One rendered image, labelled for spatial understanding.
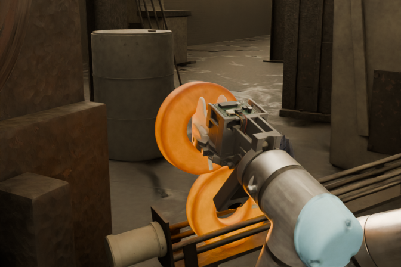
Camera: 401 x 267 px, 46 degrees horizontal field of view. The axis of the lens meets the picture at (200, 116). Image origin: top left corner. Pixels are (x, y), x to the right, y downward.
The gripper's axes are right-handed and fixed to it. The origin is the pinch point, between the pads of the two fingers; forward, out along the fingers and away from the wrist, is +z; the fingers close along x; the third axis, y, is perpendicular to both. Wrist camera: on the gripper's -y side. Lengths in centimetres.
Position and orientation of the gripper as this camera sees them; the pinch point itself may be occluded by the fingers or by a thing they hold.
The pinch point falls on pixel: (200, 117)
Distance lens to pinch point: 79.0
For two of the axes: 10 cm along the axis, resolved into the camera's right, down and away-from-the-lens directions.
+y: 1.0, -8.8, -4.6
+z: -4.2, -4.5, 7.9
